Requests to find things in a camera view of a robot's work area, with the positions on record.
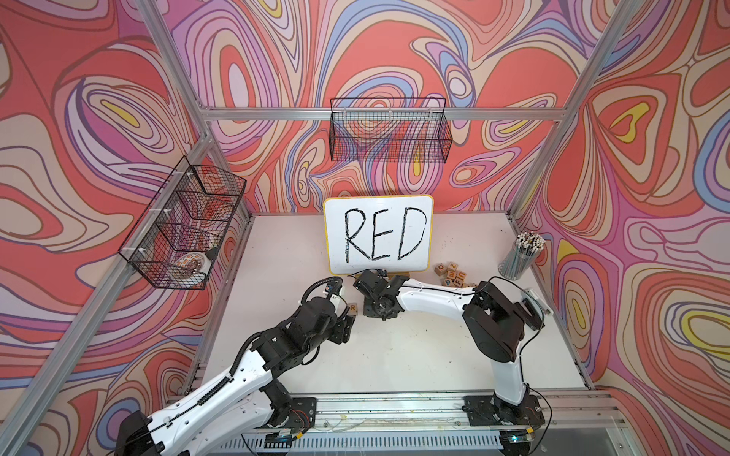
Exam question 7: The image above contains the tape roll in basket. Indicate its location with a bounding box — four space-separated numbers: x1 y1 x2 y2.
170 252 211 285

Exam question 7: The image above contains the wire basket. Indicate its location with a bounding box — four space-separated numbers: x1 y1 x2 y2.
118 158 247 291
329 95 454 165

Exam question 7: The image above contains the back wire basket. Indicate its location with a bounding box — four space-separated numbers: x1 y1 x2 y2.
329 95 454 165

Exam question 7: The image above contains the cup of pencils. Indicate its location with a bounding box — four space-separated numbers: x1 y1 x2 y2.
498 231 546 280

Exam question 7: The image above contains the black stapler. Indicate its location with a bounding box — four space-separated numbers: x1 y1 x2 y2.
522 288 551 331

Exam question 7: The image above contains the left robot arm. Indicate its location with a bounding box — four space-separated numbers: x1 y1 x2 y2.
112 277 354 455

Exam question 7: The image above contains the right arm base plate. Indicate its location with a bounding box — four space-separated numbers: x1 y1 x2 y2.
462 393 546 429

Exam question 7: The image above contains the whiteboard with RED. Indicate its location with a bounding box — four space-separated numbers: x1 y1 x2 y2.
323 195 435 275

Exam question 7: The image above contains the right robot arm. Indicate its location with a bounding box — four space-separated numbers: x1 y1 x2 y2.
353 270 545 429

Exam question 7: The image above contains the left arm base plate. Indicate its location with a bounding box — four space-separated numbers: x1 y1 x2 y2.
260 396 317 431

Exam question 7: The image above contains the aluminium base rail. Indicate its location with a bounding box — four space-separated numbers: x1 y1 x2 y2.
211 389 640 455

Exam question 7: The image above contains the left wire basket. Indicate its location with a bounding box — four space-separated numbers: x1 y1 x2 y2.
118 158 247 291

